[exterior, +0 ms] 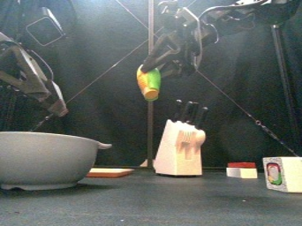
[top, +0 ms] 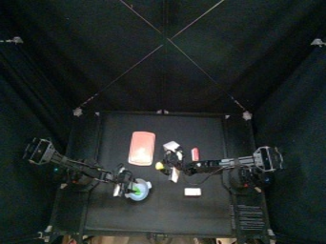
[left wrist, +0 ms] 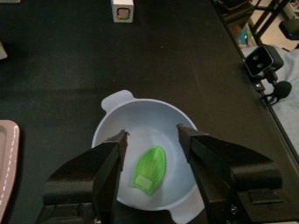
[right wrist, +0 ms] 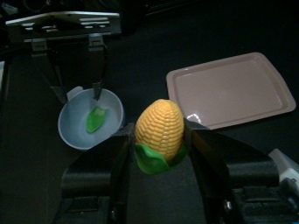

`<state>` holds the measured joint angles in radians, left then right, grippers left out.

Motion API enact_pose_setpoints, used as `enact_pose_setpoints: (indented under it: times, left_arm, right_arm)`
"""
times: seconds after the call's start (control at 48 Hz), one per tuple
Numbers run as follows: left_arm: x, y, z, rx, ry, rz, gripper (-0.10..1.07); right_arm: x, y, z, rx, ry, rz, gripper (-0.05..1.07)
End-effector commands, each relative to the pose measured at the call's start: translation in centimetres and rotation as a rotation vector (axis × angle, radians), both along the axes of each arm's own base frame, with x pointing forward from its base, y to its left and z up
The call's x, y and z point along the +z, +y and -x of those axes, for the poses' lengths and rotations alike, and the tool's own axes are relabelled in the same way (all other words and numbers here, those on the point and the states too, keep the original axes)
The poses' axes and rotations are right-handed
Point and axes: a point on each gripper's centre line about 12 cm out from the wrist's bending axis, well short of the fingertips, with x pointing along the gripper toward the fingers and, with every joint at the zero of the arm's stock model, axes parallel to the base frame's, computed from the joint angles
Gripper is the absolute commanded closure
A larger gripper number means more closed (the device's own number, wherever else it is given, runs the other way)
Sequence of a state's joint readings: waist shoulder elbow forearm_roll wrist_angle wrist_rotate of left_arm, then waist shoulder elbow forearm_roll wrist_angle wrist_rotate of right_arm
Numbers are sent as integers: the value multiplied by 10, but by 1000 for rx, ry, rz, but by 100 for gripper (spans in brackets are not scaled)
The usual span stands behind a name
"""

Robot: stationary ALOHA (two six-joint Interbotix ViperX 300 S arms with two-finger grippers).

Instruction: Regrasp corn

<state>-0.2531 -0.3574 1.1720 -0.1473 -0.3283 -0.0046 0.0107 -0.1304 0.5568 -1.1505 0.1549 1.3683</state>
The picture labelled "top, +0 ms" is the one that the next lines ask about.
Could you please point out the yellow green toy corn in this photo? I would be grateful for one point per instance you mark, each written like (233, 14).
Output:
(160, 166)

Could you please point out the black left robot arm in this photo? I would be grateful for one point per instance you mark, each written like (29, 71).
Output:
(64, 160)

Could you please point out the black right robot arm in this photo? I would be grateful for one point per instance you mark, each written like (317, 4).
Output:
(229, 163)

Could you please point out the green toy piece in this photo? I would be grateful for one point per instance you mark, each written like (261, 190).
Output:
(137, 191)

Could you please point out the white toy knife block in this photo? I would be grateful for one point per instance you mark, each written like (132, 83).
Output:
(172, 146)

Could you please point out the red and white block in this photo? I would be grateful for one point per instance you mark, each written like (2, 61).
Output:
(196, 154)

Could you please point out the white box with coloured print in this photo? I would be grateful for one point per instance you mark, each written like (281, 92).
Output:
(193, 191)

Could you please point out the white text label sticker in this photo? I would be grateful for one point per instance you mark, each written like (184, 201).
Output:
(251, 217)

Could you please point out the silver frame bracket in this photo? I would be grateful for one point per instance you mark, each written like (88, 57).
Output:
(317, 42)
(248, 115)
(15, 40)
(78, 111)

